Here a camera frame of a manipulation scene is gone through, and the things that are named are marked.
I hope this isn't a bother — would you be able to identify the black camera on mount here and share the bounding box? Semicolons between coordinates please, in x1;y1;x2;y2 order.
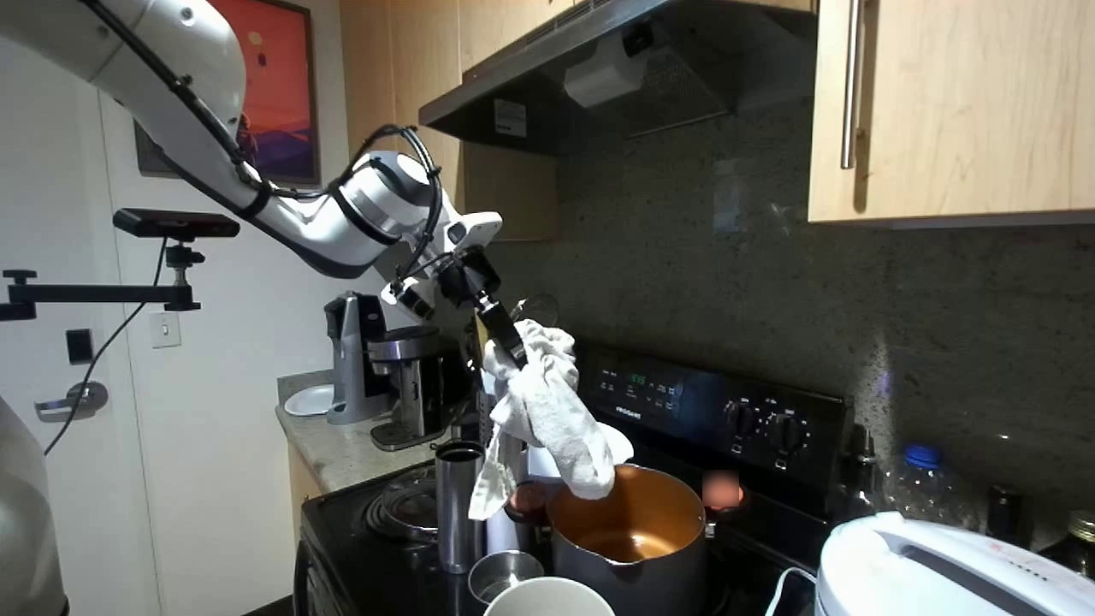
0;209;240;321

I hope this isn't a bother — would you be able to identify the black stove control panel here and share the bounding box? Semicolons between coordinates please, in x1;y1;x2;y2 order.
580;341;848;515

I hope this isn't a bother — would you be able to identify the range hood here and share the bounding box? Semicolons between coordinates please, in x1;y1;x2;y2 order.
420;0;817;154

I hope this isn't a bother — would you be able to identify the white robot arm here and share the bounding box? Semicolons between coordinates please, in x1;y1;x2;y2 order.
0;0;527;365

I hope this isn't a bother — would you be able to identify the wooden upper cabinet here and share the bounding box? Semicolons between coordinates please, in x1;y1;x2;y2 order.
807;0;1095;226

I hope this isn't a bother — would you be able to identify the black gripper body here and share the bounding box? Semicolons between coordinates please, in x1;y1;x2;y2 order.
431;246;501;307

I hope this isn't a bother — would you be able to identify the red framed painting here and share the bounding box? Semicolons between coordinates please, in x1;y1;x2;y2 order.
135;0;325;192

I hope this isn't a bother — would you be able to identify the copper interior pot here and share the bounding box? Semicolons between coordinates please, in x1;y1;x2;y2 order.
505;466;710;616

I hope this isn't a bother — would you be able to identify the small white bowl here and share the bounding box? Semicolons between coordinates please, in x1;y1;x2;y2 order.
482;576;617;616

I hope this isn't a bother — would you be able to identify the plastic water bottle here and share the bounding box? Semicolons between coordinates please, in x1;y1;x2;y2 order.
882;442;970;526

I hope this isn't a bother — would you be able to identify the steel tumbler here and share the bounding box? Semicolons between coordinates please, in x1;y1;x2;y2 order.
436;442;482;573

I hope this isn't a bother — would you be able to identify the white cloth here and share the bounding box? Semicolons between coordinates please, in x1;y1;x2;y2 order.
468;319;633;519

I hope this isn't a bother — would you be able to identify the coffee maker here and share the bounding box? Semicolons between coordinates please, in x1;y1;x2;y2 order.
325;292;472;452

